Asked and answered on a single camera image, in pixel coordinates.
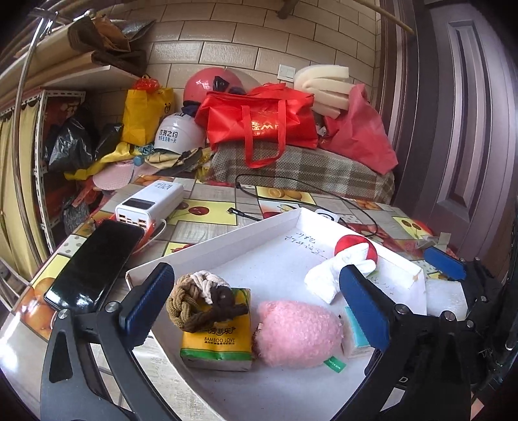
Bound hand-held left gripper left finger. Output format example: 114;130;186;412
39;262;175;421

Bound white cardboard box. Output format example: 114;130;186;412
125;206;427;421

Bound pink round fan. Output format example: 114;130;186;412
92;160;136;192

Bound thin black cable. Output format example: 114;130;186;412
229;174;381;244

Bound chrome curved tube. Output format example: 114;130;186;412
10;8;59;260

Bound small black plastic bag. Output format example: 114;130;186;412
95;122;124;160

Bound white helmet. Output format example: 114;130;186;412
153;112;207;156

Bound plain red bag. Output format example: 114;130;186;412
323;84;399;176

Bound knotted rope toy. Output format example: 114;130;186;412
166;272;249;333

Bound brown wooden door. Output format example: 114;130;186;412
380;0;518;276

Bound brown cloth bundle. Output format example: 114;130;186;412
67;10;156;74

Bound yellow cloth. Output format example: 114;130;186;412
65;142;134;181

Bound cream foam sheets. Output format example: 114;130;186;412
293;65;355;120

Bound pink fluffy plush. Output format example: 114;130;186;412
253;300;345;371

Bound red white mushroom plush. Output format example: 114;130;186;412
304;234;379;304

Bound patterned cloth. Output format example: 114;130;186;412
146;148;211;176

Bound wooden board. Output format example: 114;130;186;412
0;16;140;106

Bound pink helmet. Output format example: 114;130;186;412
183;67;245;107

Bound small red plastic bag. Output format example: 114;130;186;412
130;75;162;93

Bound red printed tote bag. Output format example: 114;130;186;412
195;83;320;168

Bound yellow tissue packet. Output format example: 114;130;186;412
180;287;253;372

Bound yellow shopping bag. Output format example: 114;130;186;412
121;85;175;146

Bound white power bank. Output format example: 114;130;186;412
115;181;185;237

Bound white charging cable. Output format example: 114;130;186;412
138;219;167;254

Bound bamboo pole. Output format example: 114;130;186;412
366;0;415;35

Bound black smartphone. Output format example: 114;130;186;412
44;219;145;312

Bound white metal rack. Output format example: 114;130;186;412
16;89;87;260

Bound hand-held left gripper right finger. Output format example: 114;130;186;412
339;264;472;421

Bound teal tissue packet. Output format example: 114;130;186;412
342;305;375;359

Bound large black plastic bag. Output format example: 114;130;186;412
48;117;96;173

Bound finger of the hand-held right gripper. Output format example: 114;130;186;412
336;351;410;421
424;246;504;324

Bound white paper piece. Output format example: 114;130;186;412
426;279;468;320

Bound plaid cushion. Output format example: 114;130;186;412
204;140;395;205

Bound yellow curtain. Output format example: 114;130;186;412
0;105;41;260

